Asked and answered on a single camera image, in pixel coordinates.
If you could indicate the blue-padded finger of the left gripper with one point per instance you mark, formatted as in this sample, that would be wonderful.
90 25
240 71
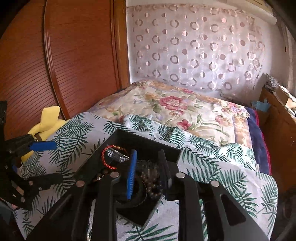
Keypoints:
20 146

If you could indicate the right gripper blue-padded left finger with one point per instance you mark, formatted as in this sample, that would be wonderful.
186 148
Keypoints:
68 218

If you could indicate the black square jewelry box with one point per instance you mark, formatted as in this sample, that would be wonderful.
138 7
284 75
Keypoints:
135 175

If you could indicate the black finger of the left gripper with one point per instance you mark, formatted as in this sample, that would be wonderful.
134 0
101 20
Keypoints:
32 186

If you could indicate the circle pattern wall curtain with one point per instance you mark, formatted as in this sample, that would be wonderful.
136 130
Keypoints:
217 51

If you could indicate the wooden sideboard cabinet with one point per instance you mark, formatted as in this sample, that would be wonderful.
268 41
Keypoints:
278 128

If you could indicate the wooden wardrobe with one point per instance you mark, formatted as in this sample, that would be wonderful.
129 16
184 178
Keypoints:
65 53

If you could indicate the cardboard box on sideboard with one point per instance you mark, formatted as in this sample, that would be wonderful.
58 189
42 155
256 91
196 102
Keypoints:
285 97

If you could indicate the yellow plush toy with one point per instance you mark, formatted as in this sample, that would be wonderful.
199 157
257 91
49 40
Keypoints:
49 123

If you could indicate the floral bedspread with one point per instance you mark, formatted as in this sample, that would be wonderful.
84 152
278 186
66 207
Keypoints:
207 117

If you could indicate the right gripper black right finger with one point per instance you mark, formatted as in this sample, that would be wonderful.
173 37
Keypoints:
225 217

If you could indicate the palm leaf print cloth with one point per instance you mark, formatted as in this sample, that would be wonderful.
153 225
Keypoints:
233 165

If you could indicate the dark blue blanket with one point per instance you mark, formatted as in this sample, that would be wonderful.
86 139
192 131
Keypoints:
260 149

